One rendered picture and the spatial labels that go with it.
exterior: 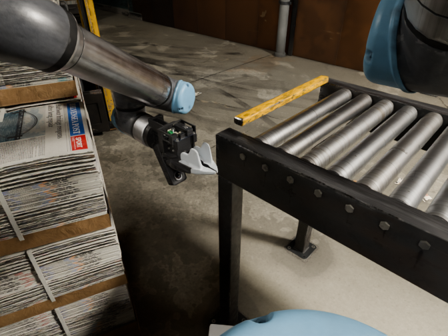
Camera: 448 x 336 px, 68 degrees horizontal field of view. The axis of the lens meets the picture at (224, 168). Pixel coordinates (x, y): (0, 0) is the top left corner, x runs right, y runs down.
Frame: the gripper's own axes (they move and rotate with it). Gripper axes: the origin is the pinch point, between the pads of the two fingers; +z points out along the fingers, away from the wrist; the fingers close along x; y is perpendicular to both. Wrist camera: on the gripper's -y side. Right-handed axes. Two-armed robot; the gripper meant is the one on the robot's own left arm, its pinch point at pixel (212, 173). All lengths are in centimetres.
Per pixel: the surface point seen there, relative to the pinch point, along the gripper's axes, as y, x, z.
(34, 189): -0.7, -29.0, -23.2
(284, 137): 1.7, 21.3, 4.0
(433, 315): -76, 67, 51
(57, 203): -5.3, -26.2, -21.7
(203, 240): -76, 33, -41
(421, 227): 3.5, 8.9, 39.1
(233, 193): -12.2, 9.5, -1.9
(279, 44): -61, 308, -195
